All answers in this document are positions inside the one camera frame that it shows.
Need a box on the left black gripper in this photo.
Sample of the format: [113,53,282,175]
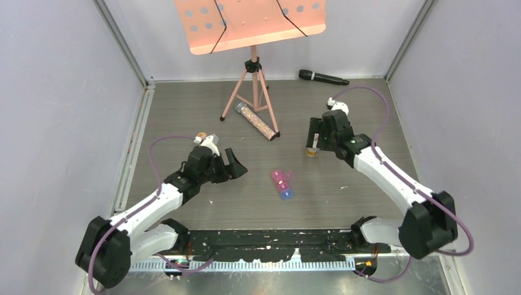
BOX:
[198,147,246,184]

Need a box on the white vitamin pill bottle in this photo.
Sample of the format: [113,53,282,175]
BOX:
[305,147,319,157]

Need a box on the pink blue weekly pill organizer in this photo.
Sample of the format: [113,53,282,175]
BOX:
[270,170,294,200]

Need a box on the small amber pill bottle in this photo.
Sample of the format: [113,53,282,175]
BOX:
[197,132,207,140]

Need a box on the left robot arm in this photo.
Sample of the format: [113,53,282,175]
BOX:
[75,146,248,288]

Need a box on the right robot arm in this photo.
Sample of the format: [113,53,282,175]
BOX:
[306,109,458,259]

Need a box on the black microphone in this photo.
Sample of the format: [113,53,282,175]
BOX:
[298,69,350,85]

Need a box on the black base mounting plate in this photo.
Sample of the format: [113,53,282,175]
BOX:
[173,229,391,262]

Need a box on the pink music stand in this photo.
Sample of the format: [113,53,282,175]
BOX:
[174,0,326,140]

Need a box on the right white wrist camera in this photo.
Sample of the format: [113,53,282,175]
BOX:
[326,97,349,116]

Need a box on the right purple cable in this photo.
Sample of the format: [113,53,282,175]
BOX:
[331,85,475,283]

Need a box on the purple cable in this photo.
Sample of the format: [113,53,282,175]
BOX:
[331,85,475,283]
[87,135,214,295]

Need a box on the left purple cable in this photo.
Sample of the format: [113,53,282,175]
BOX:
[87,135,214,295]

